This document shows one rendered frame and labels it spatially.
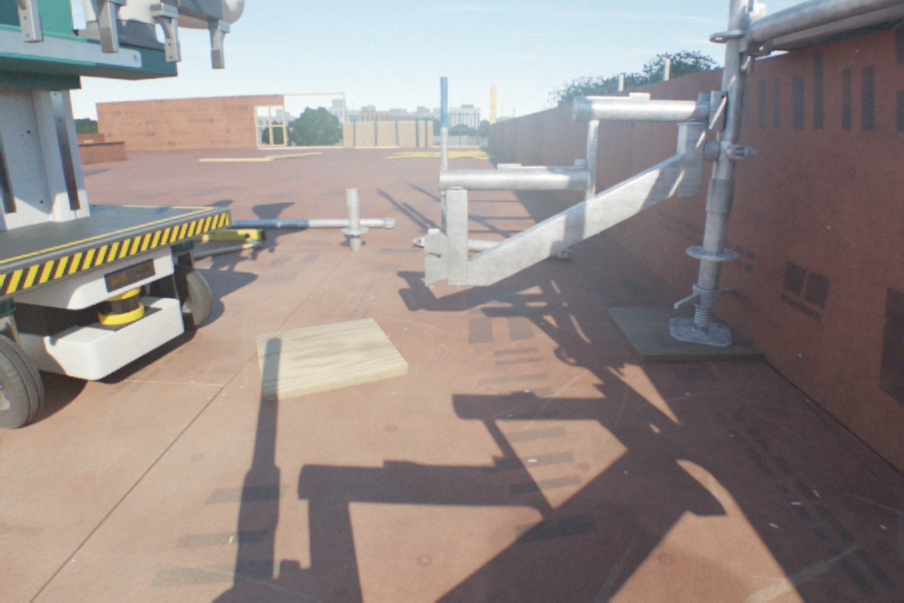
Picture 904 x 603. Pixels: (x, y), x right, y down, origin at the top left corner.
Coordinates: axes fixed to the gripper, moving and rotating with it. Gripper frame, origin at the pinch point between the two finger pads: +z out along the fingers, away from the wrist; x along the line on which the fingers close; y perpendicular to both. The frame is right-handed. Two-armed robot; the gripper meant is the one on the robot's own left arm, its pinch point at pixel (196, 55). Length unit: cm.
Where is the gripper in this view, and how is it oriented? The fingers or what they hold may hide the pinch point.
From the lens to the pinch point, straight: 116.1
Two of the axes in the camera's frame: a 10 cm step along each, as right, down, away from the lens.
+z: 0.0, 9.6, 2.7
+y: 9.8, 0.6, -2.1
